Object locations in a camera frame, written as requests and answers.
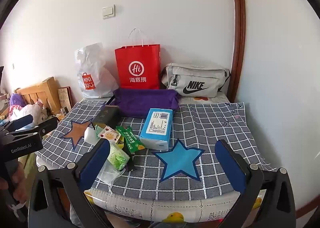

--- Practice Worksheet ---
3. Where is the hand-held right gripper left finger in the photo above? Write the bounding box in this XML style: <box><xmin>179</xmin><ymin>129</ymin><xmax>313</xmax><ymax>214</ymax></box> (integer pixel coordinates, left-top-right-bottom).
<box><xmin>29</xmin><ymin>139</ymin><xmax>112</xmax><ymax>228</ymax></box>

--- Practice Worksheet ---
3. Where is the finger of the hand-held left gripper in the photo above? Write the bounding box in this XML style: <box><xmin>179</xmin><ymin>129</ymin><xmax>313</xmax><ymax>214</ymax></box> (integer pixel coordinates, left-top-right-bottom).
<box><xmin>22</xmin><ymin>117</ymin><xmax>59</xmax><ymax>137</ymax></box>
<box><xmin>7</xmin><ymin>114</ymin><xmax>35</xmax><ymax>130</ymax></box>

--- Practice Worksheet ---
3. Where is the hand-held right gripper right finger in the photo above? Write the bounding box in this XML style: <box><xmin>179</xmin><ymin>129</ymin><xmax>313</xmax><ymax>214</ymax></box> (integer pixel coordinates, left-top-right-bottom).
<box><xmin>214</xmin><ymin>139</ymin><xmax>297</xmax><ymax>228</ymax></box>

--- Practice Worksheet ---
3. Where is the green print tissue pack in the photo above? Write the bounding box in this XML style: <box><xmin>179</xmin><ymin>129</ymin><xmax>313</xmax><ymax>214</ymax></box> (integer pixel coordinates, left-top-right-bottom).
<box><xmin>107</xmin><ymin>143</ymin><xmax>130</xmax><ymax>171</ymax></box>

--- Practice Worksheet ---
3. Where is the fruit print wipe packet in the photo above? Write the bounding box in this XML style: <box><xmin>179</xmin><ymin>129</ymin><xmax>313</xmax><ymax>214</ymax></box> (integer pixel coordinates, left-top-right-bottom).
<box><xmin>97</xmin><ymin>125</ymin><xmax>122</xmax><ymax>144</ymax></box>

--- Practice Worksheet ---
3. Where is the yellow pouch black strap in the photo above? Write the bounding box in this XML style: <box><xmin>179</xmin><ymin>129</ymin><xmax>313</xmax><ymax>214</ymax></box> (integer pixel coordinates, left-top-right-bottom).
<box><xmin>117</xmin><ymin>135</ymin><xmax>127</xmax><ymax>150</ymax></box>

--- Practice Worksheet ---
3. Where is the black clip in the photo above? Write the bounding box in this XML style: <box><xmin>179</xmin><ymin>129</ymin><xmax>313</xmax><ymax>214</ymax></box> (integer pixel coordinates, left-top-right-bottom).
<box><xmin>126</xmin><ymin>153</ymin><xmax>137</xmax><ymax>171</ymax></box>

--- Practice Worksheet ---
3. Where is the green snack packet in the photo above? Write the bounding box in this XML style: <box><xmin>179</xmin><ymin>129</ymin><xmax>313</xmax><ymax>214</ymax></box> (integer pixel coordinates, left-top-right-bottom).
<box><xmin>115</xmin><ymin>126</ymin><xmax>146</xmax><ymax>154</ymax></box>

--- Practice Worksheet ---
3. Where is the purple towel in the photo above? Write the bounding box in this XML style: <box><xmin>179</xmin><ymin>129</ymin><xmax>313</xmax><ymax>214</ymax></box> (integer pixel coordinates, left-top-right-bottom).
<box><xmin>110</xmin><ymin>88</ymin><xmax>180</xmax><ymax>119</ymax></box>

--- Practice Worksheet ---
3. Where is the person's left hand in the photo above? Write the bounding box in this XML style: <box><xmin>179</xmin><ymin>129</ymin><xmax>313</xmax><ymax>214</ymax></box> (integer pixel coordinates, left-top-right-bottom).
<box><xmin>0</xmin><ymin>162</ymin><xmax>26</xmax><ymax>191</ymax></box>

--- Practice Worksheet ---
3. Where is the purple fluffy cloth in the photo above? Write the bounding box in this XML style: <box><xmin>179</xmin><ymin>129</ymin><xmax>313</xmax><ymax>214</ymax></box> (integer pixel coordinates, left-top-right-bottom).
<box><xmin>9</xmin><ymin>93</ymin><xmax>25</xmax><ymax>114</ymax></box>

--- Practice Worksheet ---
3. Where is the wooden headboard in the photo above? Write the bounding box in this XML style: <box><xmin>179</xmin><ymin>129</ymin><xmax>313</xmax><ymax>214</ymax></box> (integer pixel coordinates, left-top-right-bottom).
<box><xmin>15</xmin><ymin>76</ymin><xmax>62</xmax><ymax>119</ymax></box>

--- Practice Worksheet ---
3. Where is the checked blanket with stars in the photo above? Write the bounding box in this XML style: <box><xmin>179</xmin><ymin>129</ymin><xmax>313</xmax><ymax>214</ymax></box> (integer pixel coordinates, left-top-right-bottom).
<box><xmin>36</xmin><ymin>101</ymin><xmax>278</xmax><ymax>197</ymax></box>

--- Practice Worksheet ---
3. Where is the dark rectangular box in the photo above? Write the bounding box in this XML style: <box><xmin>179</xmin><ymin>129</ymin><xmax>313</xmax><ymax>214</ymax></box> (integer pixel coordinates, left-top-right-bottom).
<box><xmin>91</xmin><ymin>105</ymin><xmax>120</xmax><ymax>129</ymax></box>

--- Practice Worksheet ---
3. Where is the blue tissue pack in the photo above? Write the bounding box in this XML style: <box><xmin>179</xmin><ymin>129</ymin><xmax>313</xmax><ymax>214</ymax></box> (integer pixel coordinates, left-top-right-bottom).
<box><xmin>139</xmin><ymin>108</ymin><xmax>174</xmax><ymax>151</ymax></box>

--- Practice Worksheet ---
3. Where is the white plastic shopping bag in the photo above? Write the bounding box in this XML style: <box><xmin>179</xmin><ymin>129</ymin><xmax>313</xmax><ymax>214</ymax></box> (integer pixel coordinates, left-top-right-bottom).
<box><xmin>74</xmin><ymin>43</ymin><xmax>119</xmax><ymax>99</ymax></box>

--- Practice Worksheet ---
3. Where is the printed bed sheet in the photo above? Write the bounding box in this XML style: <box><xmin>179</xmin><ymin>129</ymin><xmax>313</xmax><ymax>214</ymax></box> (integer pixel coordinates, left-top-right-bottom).
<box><xmin>70</xmin><ymin>93</ymin><xmax>265</xmax><ymax>228</ymax></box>

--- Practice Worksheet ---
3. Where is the grey waist bag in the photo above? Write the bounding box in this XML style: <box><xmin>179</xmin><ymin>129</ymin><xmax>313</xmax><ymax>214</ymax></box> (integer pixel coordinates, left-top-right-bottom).
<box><xmin>160</xmin><ymin>63</ymin><xmax>232</xmax><ymax>98</ymax></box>

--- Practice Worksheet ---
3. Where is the red paper shopping bag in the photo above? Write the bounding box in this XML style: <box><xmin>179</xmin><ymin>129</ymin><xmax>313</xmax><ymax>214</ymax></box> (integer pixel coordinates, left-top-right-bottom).
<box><xmin>114</xmin><ymin>28</ymin><xmax>161</xmax><ymax>90</ymax></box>

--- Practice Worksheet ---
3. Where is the picture frame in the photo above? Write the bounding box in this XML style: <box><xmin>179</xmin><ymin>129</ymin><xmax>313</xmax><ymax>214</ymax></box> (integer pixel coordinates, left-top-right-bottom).
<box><xmin>58</xmin><ymin>86</ymin><xmax>73</xmax><ymax>114</ymax></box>

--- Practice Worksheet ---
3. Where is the wooden door frame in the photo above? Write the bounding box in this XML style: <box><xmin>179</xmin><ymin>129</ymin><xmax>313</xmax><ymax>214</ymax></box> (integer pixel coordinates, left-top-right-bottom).
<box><xmin>229</xmin><ymin>0</ymin><xmax>247</xmax><ymax>102</ymax></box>

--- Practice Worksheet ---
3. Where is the wall switch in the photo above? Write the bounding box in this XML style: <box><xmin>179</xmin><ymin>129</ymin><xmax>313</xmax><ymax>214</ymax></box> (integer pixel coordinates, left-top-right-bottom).
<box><xmin>102</xmin><ymin>5</ymin><xmax>116</xmax><ymax>19</ymax></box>

